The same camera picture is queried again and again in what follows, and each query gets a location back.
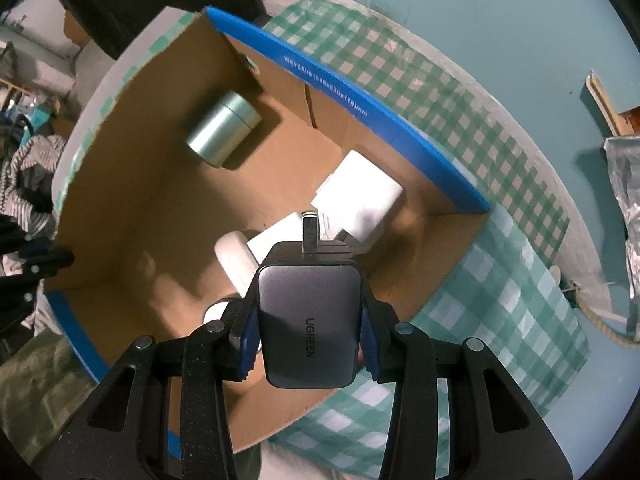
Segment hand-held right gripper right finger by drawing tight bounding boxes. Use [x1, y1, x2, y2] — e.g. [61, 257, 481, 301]
[357, 300, 573, 480]

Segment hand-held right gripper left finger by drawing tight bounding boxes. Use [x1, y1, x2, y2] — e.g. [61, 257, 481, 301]
[72, 300, 261, 480]

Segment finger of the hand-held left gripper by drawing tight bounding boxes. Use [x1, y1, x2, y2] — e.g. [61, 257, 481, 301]
[0, 245, 76, 311]

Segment round silver disc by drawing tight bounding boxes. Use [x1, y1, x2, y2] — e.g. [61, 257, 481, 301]
[202, 299, 238, 327]

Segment dark grey wall charger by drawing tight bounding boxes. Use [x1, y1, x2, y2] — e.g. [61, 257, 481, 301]
[255, 212, 363, 390]

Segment white oval case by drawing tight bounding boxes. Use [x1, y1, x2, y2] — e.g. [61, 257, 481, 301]
[215, 230, 262, 298]

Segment blue cardboard box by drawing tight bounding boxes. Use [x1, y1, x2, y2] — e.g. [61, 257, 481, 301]
[44, 6, 493, 453]

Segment white wall charger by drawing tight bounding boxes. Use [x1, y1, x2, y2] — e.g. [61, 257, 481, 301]
[246, 211, 326, 265]
[311, 149, 405, 243]

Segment green metal tin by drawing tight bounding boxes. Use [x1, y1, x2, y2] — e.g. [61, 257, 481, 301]
[186, 91, 262, 168]

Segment striped clothing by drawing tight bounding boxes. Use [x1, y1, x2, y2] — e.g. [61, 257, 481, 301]
[0, 135, 68, 236]

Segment person's green trousers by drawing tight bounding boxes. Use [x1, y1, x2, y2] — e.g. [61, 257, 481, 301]
[0, 330, 108, 443]

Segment green checkered tablecloth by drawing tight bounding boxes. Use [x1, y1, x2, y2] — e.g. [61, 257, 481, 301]
[52, 0, 571, 266]

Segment silver crinkled curtain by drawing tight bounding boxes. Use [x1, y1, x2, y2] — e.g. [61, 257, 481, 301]
[602, 135, 640, 311]

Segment wooden plank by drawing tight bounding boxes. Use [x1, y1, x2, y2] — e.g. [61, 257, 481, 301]
[585, 72, 640, 138]

